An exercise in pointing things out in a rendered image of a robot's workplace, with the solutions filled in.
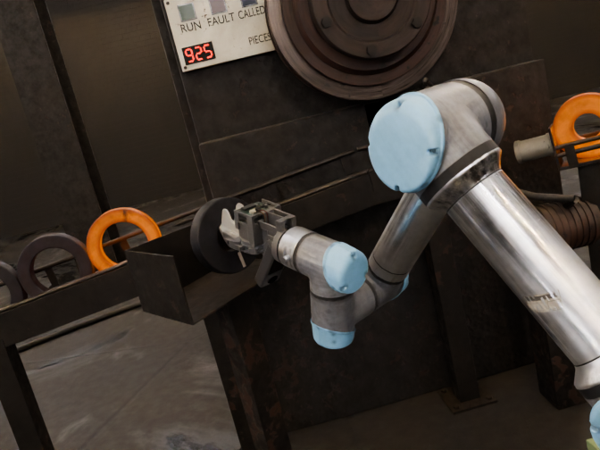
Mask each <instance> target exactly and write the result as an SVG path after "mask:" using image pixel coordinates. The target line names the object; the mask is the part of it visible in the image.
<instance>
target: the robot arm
mask: <svg viewBox="0 0 600 450"><path fill-rule="evenodd" d="M505 124H506V119H505V111H504V105H503V103H502V101H501V99H500V97H499V96H498V95H497V94H496V92H495V91H494V90H493V89H492V88H491V87H489V86H488V85H486V84H484V83H483V82H480V81H477V80H475V79H451V80H448V81H446V82H444V83H442V84H439V85H436V86H433V87H428V88H425V89H423V90H420V91H417V92H409V93H406V94H403V95H401V96H399V97H398V98H397V99H395V100H393V101H391V102H389V103H387V104H385V105H384V106H383V107H382V108H381V109H380V110H379V111H378V113H377V114H376V116H375V117H374V119H373V121H372V124H371V128H370V132H369V141H370V145H369V155H370V158H371V164H372V166H373V169H374V170H375V172H376V173H377V175H378V176H379V178H380V179H381V180H382V182H383V183H384V184H386V185H387V186H388V187H389V188H391V189H393V190H395V191H401V192H402V193H404V195H403V197H402V199H401V200H400V202H399V204H398V206H397V208H396V209H395V211H394V213H393V215H392V217H391V219H390V220H389V222H388V224H387V226H386V228H385V229H384V231H383V233H382V235H381V237H380V239H379V241H378V243H377V245H376V246H375V248H374V249H373V251H372V253H371V256H370V258H369V259H368V261H367V258H366V256H365V255H364V254H363V253H362V252H361V251H359V250H357V249H356V248H354V247H352V246H350V245H348V244H347V243H344V242H339V241H336V240H334V239H332V238H329V237H325V236H323V235H321V234H318V233H316V232H314V231H311V230H309V229H306V228H303V227H299V226H296V217H295V215H292V214H289V213H287V212H282V211H281V206H280V204H275V203H273V202H271V201H268V200H265V199H262V202H256V203H253V204H249V205H246V206H243V205H242V204H237V205H236V210H234V216H235V218H234V220H232V219H231V217H230V214H229V211H228V210H227V209H223V210H222V216H221V225H220V227H219V229H220V232H221V234H222V236H223V239H224V240H225V242H226V244H227V245H228V246H229V247H231V248H233V249H236V250H238V251H239V252H242V251H243V252H245V253H247V254H260V253H262V255H263V258H262V261H261V263H260V266H259V269H258V271H257V273H256V275H255V278H254V280H255V281H256V283H257V284H258V285H259V287H260V288H262V287H264V286H267V285H269V284H271V283H273V282H274V281H276V280H278V279H279V276H280V274H281V272H282V271H283V268H284V266H287V267H288V268H290V269H292V270H294V271H298V272H299V273H301V274H304V275H305V276H307V277H309V280H310V297H311V314H312V318H311V324H312V334H313V338H314V340H315V341H316V343H317V344H319V345H320V346H323V347H325V348H329V349H339V348H343V347H346V346H349V345H350V344H351V343H352V342H353V340H354V333H355V326H354V325H355V324H356V323H357V322H359V321H361V320H362V319H364V318H365V317H367V316H368V315H370V314H371V313H373V312H374V311H376V310H377V309H379V308H380V307H381V306H382V305H384V304H385V303H387V302H388V301H390V300H393V299H395V298H396V297H398V296H399V295H400V294H401V293H402V292H403V291H404V290H405V289H406V288H407V286H408V283H409V272H410V270H411V269H412V267H413V266H414V264H415V263H416V261H417V260H418V258H419V256H420V255H421V253H422V251H423V249H424V248H425V246H426V245H427V244H428V242H429V240H430V239H431V237H432V236H433V234H434V232H435V231H436V229H437V228H438V226H439V224H440V222H441V221H442V220H443V219H444V217H445V215H446V213H448V215H449V216H450V217H451V218H452V219H453V221H454V222H455V223H456V224H457V226H458V227H459V228H460V229H461V230H462V232H463V233H464V234H465V235H466V237H467V238H468V239H469V240H470V241H471V242H472V244H473V245H475V247H476V248H477V249H478V250H479V252H480V253H481V254H482V255H483V256H484V258H485V259H486V260H487V261H488V263H489V264H490V265H491V266H492V267H493V269H494V270H495V271H496V272H497V273H498V275H499V276H500V277H501V278H502V279H503V281H504V282H505V283H506V284H507V286H508V287H509V288H510V289H511V290H512V292H513V293H514V294H515V295H516V296H517V297H518V298H519V299H520V300H521V302H522V303H523V304H524V305H525V307H526V308H527V309H528V310H529V312H530V313H531V314H532V315H533V316H534V318H535V319H536V320H537V321H538V323H539V324H540V325H541V326H542V327H543V329H544V330H545V331H546V332H547V334H548V335H549V336H550V337H551V338H552V339H553V341H554V342H555V343H556V344H557V345H558V346H559V347H560V348H561V349H562V351H563V352H564V353H565V354H566V356H567V357H568V358H569V359H570V360H571V362H572V363H573V364H574V367H575V379H574V386H575V388H576V389H577V390H578V391H579V392H580V393H581V394H582V395H583V397H584V398H585V399H586V400H587V402H588V403H589V404H590V405H591V407H592V410H591V412H590V423H591V426H590V431H591V435H592V437H593V439H594V440H595V442H596V444H597V446H598V447H599V449H600V280H599V279H598V278H597V276H596V275H595V274H594V273H593V272H592V271H591V270H590V269H589V268H588V267H587V266H586V264H584V262H583V261H582V260H581V259H580V258H579V257H578V256H577V254H576V253H575V252H574V251H573V250H572V249H571V247H570V246H569V245H568V244H567V243H566V242H565V241H564V240H563V238H562V237H561V236H560V235H559V234H558V233H557V231H556V230H555V229H554V228H553V227H552V226H551V225H550V223H549V222H548V221H547V220H546V219H545V218H544V216H543V215H542V214H541V213H540V212H539V211H538V210H537V208H536V207H535V206H534V205H533V204H532V203H531V202H530V200H529V199H528V198H527V197H526V196H525V195H523V193H522V192H521V191H520V190H519V189H518V188H517V187H516V185H515V184H514V183H513V182H512V181H511V180H510V178H509V177H508V176H507V175H506V174H505V173H504V172H503V170H502V169H501V164H500V162H501V154H502V150H501V148H500V147H499V146H498V145H499V143H500V141H501V139H502V137H503V134H504V130H505ZM267 203H268V204H273V205H275V206H274V207H272V206H270V205H267Z"/></svg>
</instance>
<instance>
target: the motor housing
mask: <svg viewBox="0 0 600 450"><path fill-rule="evenodd" d="M577 197H578V198H579V201H578V202H577V203H576V204H575V205H573V206H572V207H570V208H568V209H566V208H564V207H563V203H558V202H549V203H545V204H540V205H537V206H535V207H536V208H537V210H538V211H539V212H540V213H541V214H542V215H543V216H544V218H545V219H546V220H547V221H548V222H549V223H550V225H551V226H552V227H553V228H554V229H555V230H556V231H557V233H558V234H559V235H560V236H561V237H562V238H563V240H564V241H565V242H566V243H567V244H568V245H569V246H570V247H571V249H572V250H573V249H575V248H580V247H583V246H587V245H589V243H590V245H592V244H594V243H595V242H596V241H597V240H598V239H600V211H599V208H598V207H597V205H595V204H591V203H590V202H589V201H585V202H582V199H581V196H579V195H577ZM526 310H527V315H528V322H529V332H530V337H531V343H532V348H533V354H534V360H535V365H536V371H537V381H538V386H539V392H540V394H541V395H543V396H544V397H545V398H546V399H547V400H548V401H549V402H550V403H551V404H552V405H553V406H554V407H556V408H557V409H558V410H561V409H565V408H568V407H572V406H574V405H577V404H583V403H585V402H586V401H587V400H586V399H585V398H584V397H583V395H582V394H581V393H580V392H579V391H578V390H577V389H576V388H575V386H574V379H575V367H574V364H573V363H572V362H571V360H570V359H569V358H568V357H567V356H566V354H565V353H564V352H563V351H562V349H561V348H560V347H559V346H558V345H557V344H556V343H555V342H554V341H553V339H552V338H551V337H550V336H549V335H548V334H547V332H546V331H545V330H544V329H543V327H542V326H541V325H540V324H539V323H538V321H537V320H536V319H535V318H534V316H533V315H532V314H531V313H530V312H529V310H528V309H527V308H526Z"/></svg>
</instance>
